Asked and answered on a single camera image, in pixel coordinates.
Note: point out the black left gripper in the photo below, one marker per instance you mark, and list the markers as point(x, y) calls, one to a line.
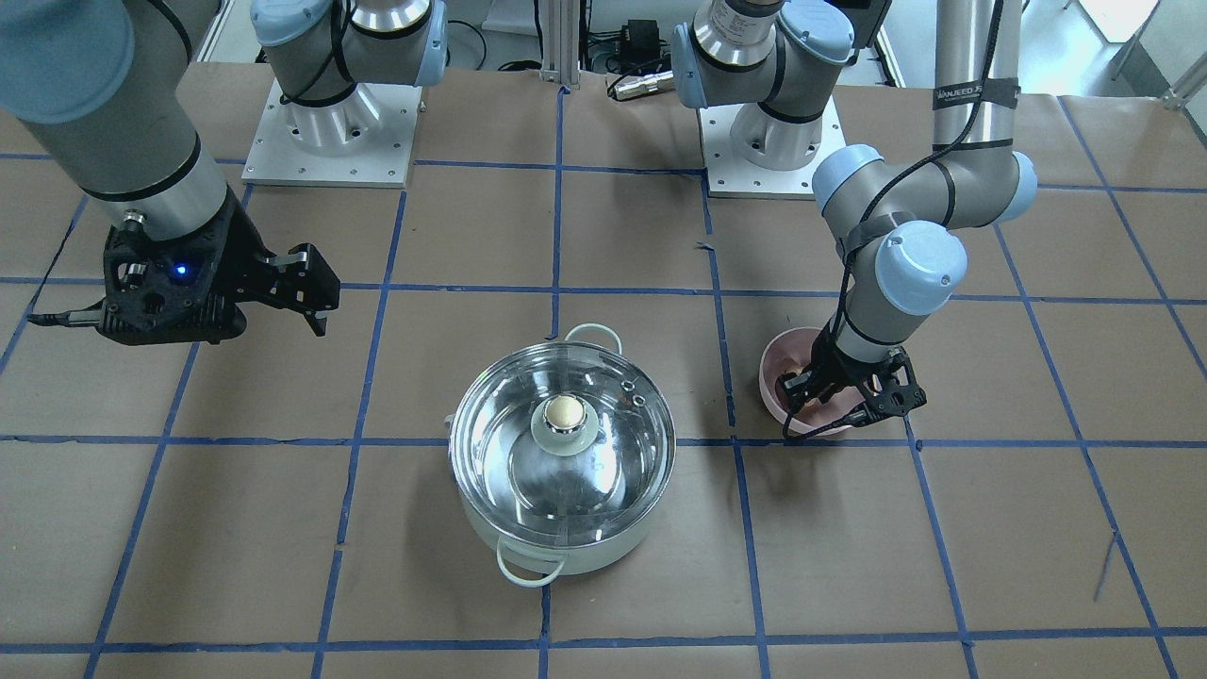
point(827, 363)

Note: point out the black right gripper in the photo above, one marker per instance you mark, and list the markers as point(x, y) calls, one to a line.
point(238, 253)

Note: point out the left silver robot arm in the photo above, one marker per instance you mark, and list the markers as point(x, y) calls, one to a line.
point(786, 57)

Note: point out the glass pot lid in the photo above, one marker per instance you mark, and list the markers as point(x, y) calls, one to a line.
point(561, 443)

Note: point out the pink bowl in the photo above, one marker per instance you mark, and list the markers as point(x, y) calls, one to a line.
point(788, 353)

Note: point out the aluminium frame post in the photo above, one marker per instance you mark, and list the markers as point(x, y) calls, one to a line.
point(561, 32)

